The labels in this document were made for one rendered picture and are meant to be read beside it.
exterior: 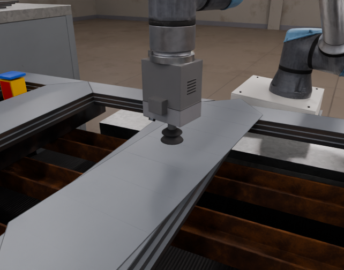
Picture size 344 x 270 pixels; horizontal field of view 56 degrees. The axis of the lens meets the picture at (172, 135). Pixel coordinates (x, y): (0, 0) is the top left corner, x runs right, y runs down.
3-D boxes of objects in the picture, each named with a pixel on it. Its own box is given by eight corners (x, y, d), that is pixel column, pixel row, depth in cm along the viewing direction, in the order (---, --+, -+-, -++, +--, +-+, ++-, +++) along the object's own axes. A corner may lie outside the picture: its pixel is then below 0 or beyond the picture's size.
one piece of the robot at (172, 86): (124, 38, 51) (130, 132, 58) (169, 44, 46) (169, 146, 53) (164, 31, 58) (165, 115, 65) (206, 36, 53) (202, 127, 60)
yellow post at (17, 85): (23, 139, 105) (10, 81, 96) (12, 136, 107) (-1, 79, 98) (35, 133, 109) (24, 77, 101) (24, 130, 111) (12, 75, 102)
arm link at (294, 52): (289, 60, 123) (297, 23, 117) (323, 68, 115) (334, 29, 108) (272, 64, 116) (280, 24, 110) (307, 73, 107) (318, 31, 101)
